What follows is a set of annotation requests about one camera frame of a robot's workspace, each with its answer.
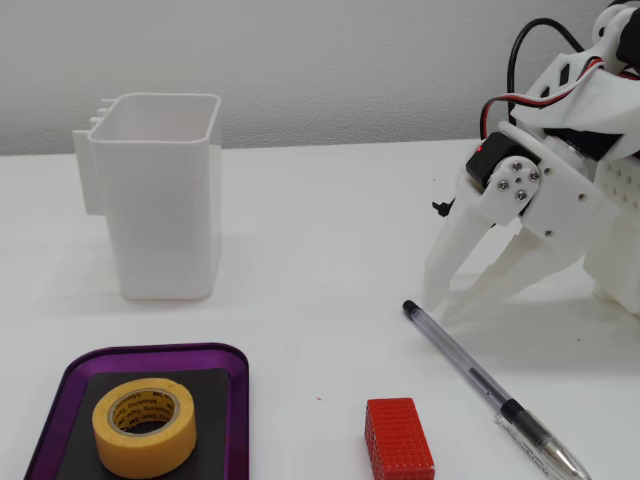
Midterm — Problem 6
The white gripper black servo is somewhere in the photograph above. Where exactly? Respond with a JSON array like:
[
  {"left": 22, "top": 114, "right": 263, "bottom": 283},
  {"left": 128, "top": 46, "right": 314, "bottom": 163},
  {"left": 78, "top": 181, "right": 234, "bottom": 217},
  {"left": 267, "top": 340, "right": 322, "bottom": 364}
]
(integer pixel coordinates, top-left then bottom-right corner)
[{"left": 422, "top": 119, "right": 622, "bottom": 328}]

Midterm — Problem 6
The yellow masking tape roll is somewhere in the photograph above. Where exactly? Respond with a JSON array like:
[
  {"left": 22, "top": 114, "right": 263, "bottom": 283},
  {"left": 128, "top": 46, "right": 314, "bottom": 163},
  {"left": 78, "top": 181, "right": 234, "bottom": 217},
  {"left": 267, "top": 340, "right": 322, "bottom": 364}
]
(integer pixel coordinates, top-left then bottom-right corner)
[{"left": 91, "top": 378, "right": 199, "bottom": 479}]

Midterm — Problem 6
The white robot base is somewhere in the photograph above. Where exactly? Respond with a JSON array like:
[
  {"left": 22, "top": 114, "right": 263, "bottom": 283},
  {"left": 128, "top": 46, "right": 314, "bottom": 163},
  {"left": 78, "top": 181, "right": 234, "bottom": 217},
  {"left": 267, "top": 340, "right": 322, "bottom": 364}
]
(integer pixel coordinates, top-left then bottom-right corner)
[{"left": 582, "top": 157, "right": 640, "bottom": 321}]

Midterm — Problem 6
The white plastic box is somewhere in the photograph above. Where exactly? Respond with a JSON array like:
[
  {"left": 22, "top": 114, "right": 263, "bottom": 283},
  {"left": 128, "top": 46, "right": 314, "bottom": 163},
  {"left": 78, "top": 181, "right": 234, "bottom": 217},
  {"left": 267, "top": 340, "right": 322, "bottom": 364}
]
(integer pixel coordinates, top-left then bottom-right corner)
[{"left": 72, "top": 92, "right": 223, "bottom": 302}]

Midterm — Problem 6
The clear black ballpoint pen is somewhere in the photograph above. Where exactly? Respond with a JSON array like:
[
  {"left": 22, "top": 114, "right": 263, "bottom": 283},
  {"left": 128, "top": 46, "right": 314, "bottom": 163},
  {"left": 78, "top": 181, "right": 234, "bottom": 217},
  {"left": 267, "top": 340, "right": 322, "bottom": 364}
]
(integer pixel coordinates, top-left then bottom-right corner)
[{"left": 402, "top": 299, "right": 592, "bottom": 480}]

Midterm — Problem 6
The red studded block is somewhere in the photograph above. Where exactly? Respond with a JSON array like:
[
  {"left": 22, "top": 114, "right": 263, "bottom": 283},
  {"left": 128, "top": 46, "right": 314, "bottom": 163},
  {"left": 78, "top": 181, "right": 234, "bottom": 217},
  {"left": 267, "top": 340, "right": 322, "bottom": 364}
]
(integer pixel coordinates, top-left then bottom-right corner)
[{"left": 363, "top": 397, "right": 437, "bottom": 476}]

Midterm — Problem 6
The purple metal tray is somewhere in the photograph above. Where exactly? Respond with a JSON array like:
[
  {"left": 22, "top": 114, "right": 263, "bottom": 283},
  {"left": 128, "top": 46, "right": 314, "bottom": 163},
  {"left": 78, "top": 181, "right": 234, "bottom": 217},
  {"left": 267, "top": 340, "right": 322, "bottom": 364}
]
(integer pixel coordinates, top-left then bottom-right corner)
[{"left": 22, "top": 342, "right": 250, "bottom": 480}]

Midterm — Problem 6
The black tray mat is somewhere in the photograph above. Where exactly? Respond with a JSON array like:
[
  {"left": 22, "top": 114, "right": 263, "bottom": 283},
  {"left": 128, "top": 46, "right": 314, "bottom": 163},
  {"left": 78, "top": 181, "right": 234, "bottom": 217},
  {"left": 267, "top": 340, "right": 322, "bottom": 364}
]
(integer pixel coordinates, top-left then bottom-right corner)
[{"left": 54, "top": 368, "right": 233, "bottom": 480}]

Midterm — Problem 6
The red white servo wire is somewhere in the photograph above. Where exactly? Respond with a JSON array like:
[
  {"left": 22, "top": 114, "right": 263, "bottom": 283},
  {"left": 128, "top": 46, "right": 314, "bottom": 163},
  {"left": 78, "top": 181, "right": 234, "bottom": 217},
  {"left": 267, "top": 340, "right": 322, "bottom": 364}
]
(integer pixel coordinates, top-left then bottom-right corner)
[{"left": 479, "top": 56, "right": 640, "bottom": 140}]

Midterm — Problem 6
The black power cable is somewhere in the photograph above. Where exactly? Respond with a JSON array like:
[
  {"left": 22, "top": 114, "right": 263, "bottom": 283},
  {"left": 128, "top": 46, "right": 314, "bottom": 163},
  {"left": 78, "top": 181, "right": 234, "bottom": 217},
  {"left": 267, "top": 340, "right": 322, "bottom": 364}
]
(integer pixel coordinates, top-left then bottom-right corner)
[{"left": 506, "top": 18, "right": 597, "bottom": 97}]

